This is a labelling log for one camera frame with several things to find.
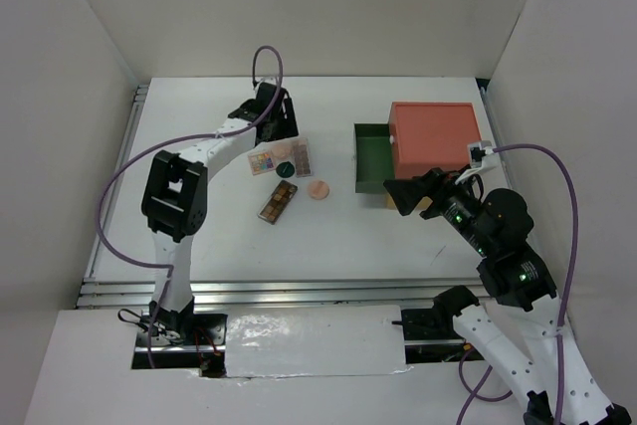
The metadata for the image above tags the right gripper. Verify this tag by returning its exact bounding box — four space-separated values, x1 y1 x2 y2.
382 161 493 253

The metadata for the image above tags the dark green round compact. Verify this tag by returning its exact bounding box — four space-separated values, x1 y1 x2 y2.
276 161 296 179

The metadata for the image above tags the green drawer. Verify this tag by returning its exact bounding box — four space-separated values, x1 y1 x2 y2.
354 123 395 194

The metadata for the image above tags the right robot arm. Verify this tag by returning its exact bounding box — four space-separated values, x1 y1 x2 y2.
383 168 632 424

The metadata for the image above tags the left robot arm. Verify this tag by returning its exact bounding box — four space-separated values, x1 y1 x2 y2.
141 82 299 344

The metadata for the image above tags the peach makeup sponge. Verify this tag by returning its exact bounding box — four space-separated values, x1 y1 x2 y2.
270 141 292 160

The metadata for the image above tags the pink eyeshadow palette clear case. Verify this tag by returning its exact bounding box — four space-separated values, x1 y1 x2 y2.
291 138 314 177

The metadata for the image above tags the coral drawer cabinet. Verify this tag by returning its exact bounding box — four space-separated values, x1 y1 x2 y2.
388 102 481 179

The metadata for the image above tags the round pink powder puff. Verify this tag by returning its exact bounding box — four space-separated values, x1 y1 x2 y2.
307 180 330 201

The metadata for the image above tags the brown eyeshadow palette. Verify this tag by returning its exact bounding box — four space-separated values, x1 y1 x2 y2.
258 180 298 225

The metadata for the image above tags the white cover plate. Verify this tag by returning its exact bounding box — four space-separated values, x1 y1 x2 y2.
225 306 408 378

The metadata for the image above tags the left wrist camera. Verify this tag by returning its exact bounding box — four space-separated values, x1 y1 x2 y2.
253 78 273 93

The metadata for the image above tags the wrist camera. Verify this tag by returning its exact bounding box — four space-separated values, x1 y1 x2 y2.
253 78 273 93
455 140 500 185

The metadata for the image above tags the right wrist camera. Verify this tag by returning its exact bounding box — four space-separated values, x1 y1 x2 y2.
455 140 500 185

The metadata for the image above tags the aluminium right rail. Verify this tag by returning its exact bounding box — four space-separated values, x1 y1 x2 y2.
475 78 519 190

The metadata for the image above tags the aluminium rail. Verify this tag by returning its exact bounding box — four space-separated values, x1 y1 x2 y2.
83 84 150 283
475 78 519 190
76 278 488 310

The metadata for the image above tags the aluminium front rail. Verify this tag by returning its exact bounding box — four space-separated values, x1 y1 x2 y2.
76 278 488 310

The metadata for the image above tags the aluminium left rail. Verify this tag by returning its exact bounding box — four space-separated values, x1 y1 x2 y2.
83 84 150 283

